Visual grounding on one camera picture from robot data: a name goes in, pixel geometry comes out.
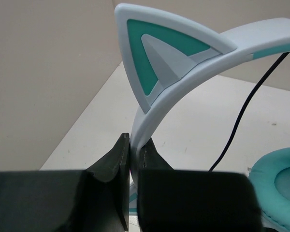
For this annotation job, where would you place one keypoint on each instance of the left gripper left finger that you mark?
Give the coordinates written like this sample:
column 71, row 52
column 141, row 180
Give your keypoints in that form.
column 95, row 199

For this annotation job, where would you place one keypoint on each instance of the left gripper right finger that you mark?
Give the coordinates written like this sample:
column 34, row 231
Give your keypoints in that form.
column 172, row 200

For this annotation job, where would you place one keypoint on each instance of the teal cat ear headphones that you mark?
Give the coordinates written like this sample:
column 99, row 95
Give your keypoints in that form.
column 166, row 56

